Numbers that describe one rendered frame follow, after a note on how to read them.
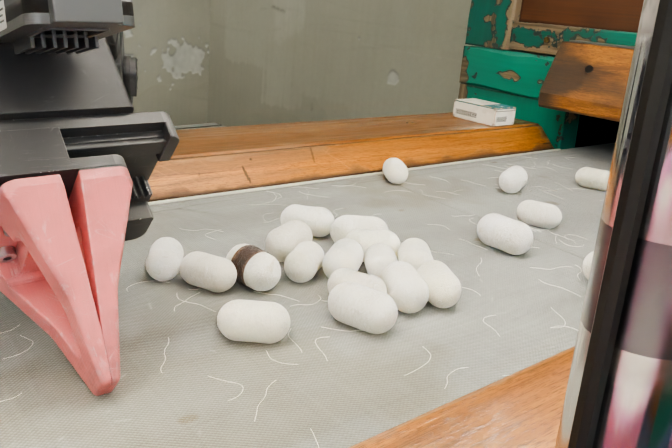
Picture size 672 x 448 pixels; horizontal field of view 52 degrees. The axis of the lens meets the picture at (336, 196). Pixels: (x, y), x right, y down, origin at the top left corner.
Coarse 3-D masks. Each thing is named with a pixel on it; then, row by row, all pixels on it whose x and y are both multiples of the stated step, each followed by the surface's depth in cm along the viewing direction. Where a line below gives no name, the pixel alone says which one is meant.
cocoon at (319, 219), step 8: (288, 208) 43; (296, 208) 43; (304, 208) 43; (312, 208) 43; (320, 208) 43; (288, 216) 43; (296, 216) 42; (304, 216) 43; (312, 216) 42; (320, 216) 42; (328, 216) 43; (312, 224) 42; (320, 224) 42; (328, 224) 43; (312, 232) 43; (320, 232) 43; (328, 232) 43
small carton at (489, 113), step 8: (456, 104) 77; (464, 104) 76; (472, 104) 76; (480, 104) 75; (488, 104) 75; (496, 104) 76; (456, 112) 78; (464, 112) 77; (472, 112) 76; (480, 112) 75; (488, 112) 74; (496, 112) 73; (504, 112) 74; (512, 112) 75; (472, 120) 76; (480, 120) 75; (488, 120) 74; (496, 120) 74; (504, 120) 75; (512, 120) 75
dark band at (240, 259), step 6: (246, 246) 35; (252, 246) 36; (240, 252) 35; (246, 252) 35; (252, 252) 35; (258, 252) 35; (234, 258) 35; (240, 258) 35; (246, 258) 35; (234, 264) 35; (240, 264) 35; (246, 264) 34; (240, 270) 35; (240, 276) 35; (240, 282) 35
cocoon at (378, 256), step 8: (368, 248) 38; (376, 248) 38; (384, 248) 37; (368, 256) 37; (376, 256) 37; (384, 256) 36; (392, 256) 37; (368, 264) 37; (376, 264) 36; (384, 264) 36; (368, 272) 37; (376, 272) 36
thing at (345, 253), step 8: (344, 240) 38; (352, 240) 38; (336, 248) 37; (344, 248) 37; (352, 248) 37; (360, 248) 38; (328, 256) 36; (336, 256) 36; (344, 256) 36; (352, 256) 36; (360, 256) 37; (328, 264) 36; (336, 264) 36; (344, 264) 36; (352, 264) 36; (360, 264) 37; (328, 272) 36
